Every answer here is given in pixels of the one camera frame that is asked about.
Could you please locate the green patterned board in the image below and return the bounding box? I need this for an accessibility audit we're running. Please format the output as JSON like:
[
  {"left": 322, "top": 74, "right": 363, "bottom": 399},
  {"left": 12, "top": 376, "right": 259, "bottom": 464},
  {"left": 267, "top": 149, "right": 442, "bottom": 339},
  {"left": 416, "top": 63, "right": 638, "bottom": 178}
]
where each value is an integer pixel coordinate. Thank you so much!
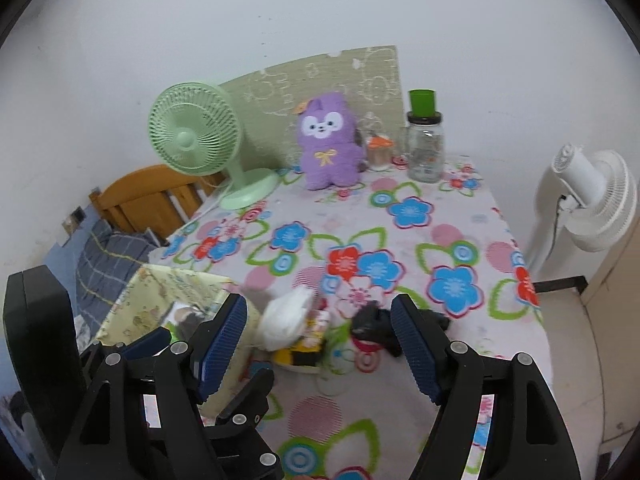
[{"left": 221, "top": 46, "right": 405, "bottom": 169}]

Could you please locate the cotton swab jar orange lid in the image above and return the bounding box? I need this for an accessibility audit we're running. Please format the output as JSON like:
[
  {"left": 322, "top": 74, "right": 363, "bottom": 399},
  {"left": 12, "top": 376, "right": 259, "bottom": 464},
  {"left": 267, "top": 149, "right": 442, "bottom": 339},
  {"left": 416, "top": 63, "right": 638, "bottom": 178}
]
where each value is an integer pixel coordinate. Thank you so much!
[{"left": 366, "top": 136, "right": 394, "bottom": 171}]

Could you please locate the yellow cartoon tissue pack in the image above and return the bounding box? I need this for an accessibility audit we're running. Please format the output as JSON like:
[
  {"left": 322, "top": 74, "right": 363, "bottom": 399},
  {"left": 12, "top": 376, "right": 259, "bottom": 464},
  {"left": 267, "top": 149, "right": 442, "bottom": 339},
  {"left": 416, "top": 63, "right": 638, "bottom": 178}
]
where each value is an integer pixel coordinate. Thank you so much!
[{"left": 271, "top": 310, "right": 331, "bottom": 375}]

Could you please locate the grey plaid pillow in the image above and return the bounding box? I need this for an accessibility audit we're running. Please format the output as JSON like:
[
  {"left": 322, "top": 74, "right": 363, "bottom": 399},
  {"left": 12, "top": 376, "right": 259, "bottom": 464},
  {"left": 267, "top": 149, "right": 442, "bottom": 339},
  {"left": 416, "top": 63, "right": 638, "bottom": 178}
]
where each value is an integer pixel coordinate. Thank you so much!
[{"left": 75, "top": 219, "right": 155, "bottom": 338}]

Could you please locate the purple plush toy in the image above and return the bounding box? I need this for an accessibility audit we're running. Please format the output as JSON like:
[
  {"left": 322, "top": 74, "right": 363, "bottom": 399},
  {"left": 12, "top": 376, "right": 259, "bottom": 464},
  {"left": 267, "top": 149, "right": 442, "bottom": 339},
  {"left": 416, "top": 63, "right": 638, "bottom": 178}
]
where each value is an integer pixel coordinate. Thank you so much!
[{"left": 296, "top": 91, "right": 364, "bottom": 191}]

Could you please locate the beige door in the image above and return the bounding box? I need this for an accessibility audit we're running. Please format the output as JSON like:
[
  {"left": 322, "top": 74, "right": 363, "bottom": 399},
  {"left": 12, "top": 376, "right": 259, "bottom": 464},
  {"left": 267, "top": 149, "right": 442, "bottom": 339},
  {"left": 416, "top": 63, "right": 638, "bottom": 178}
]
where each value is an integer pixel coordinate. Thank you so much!
[{"left": 582, "top": 233, "right": 639, "bottom": 454}]

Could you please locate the green desk fan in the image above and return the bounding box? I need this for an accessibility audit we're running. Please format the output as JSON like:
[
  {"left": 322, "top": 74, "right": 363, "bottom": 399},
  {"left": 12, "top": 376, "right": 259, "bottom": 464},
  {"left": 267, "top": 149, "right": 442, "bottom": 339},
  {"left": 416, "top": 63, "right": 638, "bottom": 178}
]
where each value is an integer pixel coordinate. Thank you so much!
[{"left": 148, "top": 81, "right": 279, "bottom": 210}]

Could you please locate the wall socket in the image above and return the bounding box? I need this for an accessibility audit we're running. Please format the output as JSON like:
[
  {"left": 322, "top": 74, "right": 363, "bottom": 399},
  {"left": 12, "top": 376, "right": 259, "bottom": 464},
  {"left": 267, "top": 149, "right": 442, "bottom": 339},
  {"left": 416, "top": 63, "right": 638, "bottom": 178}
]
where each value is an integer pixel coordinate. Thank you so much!
[{"left": 70, "top": 207, "right": 86, "bottom": 224}]

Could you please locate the black plastic bag bundle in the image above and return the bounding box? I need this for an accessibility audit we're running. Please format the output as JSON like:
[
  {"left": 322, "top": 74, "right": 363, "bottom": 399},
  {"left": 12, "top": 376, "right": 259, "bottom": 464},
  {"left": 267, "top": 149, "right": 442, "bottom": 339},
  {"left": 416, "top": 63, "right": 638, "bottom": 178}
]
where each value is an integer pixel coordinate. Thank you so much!
[{"left": 350, "top": 304, "right": 450, "bottom": 358}]

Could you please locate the grey sock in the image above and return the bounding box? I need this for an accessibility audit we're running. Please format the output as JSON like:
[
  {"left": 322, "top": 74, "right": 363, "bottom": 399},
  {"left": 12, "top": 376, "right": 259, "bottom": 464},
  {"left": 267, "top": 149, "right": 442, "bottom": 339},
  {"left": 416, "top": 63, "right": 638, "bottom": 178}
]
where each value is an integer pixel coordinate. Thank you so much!
[{"left": 174, "top": 307, "right": 213, "bottom": 341}]

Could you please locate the white standing fan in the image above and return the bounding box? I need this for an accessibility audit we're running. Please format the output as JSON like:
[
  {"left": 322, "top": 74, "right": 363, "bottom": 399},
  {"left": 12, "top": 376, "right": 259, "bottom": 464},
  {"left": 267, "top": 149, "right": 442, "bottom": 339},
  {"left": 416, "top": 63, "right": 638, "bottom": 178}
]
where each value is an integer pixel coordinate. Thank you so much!
[{"left": 525, "top": 143, "right": 638, "bottom": 274}]

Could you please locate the glass jar with green cup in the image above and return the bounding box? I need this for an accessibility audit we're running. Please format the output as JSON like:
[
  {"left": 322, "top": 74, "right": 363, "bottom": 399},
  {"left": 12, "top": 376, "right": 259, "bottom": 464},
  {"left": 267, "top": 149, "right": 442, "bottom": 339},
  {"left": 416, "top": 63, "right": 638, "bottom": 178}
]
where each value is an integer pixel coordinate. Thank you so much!
[{"left": 401, "top": 89, "right": 445, "bottom": 183}]

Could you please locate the white tissue stack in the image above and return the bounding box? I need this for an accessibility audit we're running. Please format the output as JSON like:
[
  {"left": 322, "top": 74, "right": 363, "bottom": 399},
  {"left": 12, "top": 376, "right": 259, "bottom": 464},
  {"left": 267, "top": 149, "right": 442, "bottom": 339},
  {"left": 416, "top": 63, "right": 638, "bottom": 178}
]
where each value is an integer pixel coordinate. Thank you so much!
[{"left": 256, "top": 285, "right": 317, "bottom": 352}]

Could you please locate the floral tablecloth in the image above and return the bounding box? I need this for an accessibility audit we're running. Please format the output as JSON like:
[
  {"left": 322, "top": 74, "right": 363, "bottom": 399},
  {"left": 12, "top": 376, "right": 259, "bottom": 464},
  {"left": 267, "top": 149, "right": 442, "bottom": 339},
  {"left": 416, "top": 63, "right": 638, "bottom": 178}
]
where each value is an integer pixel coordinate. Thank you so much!
[{"left": 152, "top": 155, "right": 552, "bottom": 479}]

